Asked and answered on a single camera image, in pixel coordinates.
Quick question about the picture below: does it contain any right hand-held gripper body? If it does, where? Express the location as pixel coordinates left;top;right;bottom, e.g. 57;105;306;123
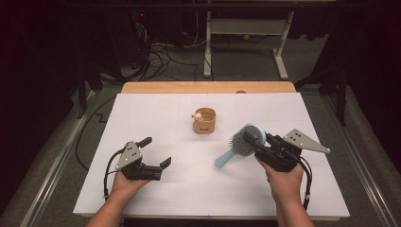
253;128;332;173

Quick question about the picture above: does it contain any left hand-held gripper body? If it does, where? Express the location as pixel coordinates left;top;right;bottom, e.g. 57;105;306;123
114;141;166;182

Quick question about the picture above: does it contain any light blue hairbrush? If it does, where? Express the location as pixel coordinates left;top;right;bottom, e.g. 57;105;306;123
214;122;268;169

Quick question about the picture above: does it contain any person's left hand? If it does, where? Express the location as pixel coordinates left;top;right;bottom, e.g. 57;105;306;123
109;169;151;201

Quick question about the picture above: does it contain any person's right hand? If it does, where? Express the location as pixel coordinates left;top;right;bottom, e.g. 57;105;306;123
254;155;305;203

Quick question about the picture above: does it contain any white board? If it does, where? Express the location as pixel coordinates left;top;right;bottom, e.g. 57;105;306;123
72;92;351;219

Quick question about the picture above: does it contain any wooden cup with small figure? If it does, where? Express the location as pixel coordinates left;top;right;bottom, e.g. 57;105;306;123
191;107;218;135

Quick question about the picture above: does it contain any wooden table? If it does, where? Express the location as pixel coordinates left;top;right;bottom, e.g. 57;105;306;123
80;80;342;222

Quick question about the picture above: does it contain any black metal stand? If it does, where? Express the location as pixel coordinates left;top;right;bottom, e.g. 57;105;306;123
75;59;104;120
294;61;350;128

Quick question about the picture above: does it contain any dark equipment with red light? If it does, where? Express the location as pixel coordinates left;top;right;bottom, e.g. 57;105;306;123
105;9;149;71

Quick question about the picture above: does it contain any white metal stand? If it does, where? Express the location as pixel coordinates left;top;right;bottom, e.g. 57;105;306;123
202;10;289;81

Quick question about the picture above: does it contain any left hand-held gripper cable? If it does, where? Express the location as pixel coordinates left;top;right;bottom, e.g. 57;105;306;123
103;147;128;201

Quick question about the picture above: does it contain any hand-held gripper cable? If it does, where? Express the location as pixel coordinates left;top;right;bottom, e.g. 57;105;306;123
296;155;314;212
103;147;128;201

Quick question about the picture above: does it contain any right hand-held gripper cable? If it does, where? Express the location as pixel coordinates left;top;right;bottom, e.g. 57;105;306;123
296;155;314;212

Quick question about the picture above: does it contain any long black floor cable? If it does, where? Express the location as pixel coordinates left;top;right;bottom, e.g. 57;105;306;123
74;95;118;172

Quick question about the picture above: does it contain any bundle of black floor cables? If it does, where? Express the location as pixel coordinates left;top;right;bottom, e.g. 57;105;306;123
131;12;201;82

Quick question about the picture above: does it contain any aluminium floor rail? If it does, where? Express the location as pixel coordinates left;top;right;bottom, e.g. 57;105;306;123
18;89;102;227
321;94;401;227

